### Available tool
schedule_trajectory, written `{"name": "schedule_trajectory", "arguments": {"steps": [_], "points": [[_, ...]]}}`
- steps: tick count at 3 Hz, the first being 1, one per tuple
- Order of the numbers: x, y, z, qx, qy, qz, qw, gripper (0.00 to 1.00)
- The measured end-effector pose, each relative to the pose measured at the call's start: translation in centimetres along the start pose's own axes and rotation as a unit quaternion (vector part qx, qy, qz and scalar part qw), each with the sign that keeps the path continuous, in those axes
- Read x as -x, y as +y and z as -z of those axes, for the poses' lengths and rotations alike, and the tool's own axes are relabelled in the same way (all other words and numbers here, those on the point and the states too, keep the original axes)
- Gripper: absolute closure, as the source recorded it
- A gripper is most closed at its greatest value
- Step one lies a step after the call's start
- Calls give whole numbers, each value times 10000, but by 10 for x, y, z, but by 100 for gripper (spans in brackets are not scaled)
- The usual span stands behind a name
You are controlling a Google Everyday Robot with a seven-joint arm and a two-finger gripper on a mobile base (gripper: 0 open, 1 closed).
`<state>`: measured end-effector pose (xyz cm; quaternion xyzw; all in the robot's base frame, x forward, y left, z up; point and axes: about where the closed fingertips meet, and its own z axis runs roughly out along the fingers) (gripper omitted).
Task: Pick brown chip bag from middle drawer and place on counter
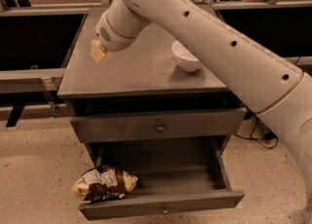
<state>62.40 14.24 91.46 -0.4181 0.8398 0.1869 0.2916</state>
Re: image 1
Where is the brass middle drawer knob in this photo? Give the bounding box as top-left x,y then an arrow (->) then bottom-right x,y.
162,208 -> 169,214

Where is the white ceramic bowl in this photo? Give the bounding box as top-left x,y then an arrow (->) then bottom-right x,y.
172,41 -> 202,72

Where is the grey wooden drawer cabinet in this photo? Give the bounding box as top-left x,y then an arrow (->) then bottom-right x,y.
58,8 -> 246,168

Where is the grey open middle drawer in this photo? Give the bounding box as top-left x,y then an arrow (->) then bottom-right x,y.
80,137 -> 244,220

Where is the grey top drawer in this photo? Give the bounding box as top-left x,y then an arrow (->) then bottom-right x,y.
70,107 -> 247,143

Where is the brass top drawer knob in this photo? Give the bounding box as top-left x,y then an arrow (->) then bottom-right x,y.
156,124 -> 165,132

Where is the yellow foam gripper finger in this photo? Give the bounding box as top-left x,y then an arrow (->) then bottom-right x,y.
91,39 -> 111,63

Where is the brown sea salt chip bag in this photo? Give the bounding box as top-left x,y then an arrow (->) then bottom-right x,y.
71,166 -> 138,202

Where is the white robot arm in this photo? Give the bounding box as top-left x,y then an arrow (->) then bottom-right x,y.
91,0 -> 312,224

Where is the grey metal railing frame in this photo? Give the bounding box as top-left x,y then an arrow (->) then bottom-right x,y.
0,0 -> 312,129

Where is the brass drawer knob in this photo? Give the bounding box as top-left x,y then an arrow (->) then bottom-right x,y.
162,208 -> 169,214
156,124 -> 165,132

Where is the black floor cable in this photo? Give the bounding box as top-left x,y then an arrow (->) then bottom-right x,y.
234,117 -> 280,150

